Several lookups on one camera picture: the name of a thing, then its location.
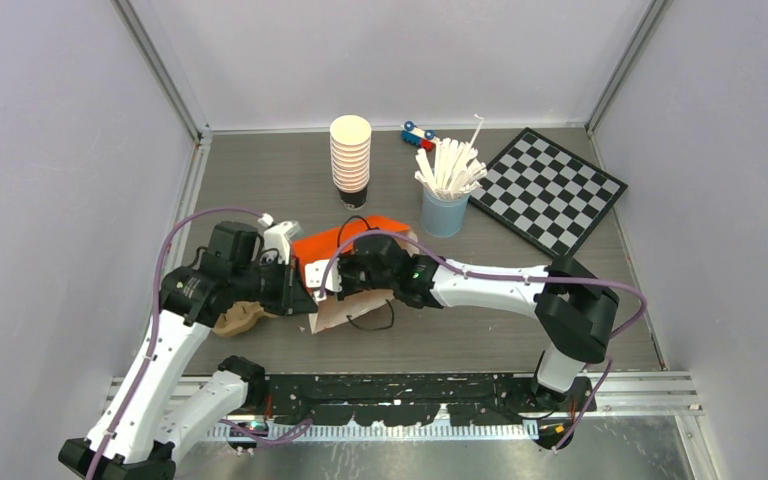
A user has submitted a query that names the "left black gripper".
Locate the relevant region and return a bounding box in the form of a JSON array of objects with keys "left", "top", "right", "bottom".
[{"left": 232, "top": 253, "right": 318, "bottom": 315}]

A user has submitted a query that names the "orange paper bag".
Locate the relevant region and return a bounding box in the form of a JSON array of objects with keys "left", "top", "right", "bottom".
[{"left": 293, "top": 215, "right": 417, "bottom": 334}]

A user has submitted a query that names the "stack of paper cups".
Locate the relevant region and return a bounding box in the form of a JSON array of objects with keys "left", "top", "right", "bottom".
[{"left": 329, "top": 114, "right": 372, "bottom": 210}]

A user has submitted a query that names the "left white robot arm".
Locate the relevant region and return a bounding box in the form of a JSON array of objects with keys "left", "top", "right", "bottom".
[{"left": 58, "top": 216, "right": 316, "bottom": 479}]

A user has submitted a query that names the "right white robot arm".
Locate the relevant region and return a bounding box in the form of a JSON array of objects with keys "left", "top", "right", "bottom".
[{"left": 326, "top": 234, "right": 619, "bottom": 411}]

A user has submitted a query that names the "brown cardboard cup carrier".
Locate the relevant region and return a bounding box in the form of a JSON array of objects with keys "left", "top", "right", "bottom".
[{"left": 213, "top": 301, "right": 272, "bottom": 337}]

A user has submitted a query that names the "blue straw holder cup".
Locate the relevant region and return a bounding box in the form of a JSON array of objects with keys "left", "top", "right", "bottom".
[{"left": 420, "top": 189, "right": 469, "bottom": 238}]

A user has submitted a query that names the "bundle of white straws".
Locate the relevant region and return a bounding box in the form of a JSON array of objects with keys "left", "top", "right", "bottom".
[{"left": 414, "top": 114, "right": 488, "bottom": 201}]

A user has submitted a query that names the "red blue toy car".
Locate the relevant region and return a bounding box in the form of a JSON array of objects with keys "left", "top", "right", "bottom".
[{"left": 400, "top": 121, "right": 439, "bottom": 152}]

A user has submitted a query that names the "black white checkerboard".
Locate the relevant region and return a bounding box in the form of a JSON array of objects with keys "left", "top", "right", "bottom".
[{"left": 469, "top": 128, "right": 627, "bottom": 258}]

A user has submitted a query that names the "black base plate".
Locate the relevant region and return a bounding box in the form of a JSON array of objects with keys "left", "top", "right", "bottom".
[{"left": 201, "top": 372, "right": 597, "bottom": 429}]

